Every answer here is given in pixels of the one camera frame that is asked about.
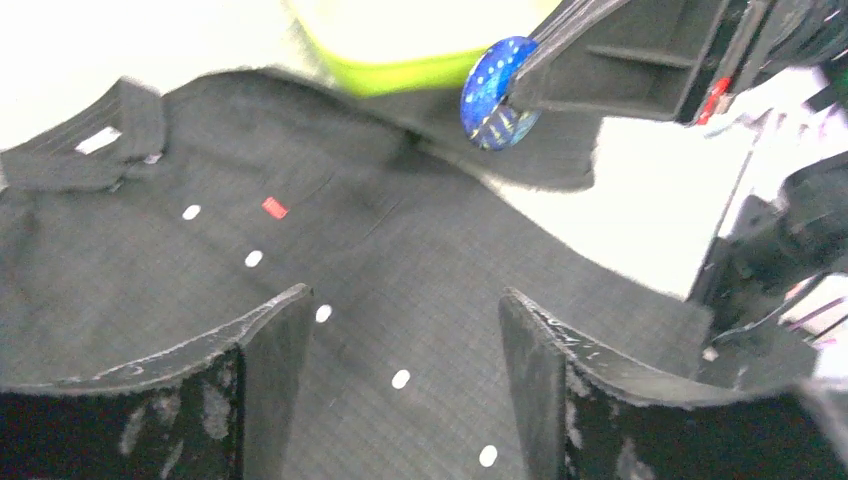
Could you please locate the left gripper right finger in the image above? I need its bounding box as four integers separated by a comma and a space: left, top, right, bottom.
499, 289, 847, 479

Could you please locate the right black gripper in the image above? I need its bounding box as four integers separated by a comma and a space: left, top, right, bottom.
506, 0, 847, 125

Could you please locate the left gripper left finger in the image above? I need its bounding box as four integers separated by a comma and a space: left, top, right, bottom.
1, 284, 314, 479

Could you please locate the black pinstriped shirt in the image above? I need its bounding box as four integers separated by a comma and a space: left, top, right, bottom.
1, 72, 710, 479

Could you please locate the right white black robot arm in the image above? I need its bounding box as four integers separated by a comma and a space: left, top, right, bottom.
506, 1, 847, 389

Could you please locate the lime green plastic basin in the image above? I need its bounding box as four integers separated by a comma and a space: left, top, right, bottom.
289, 0, 557, 96

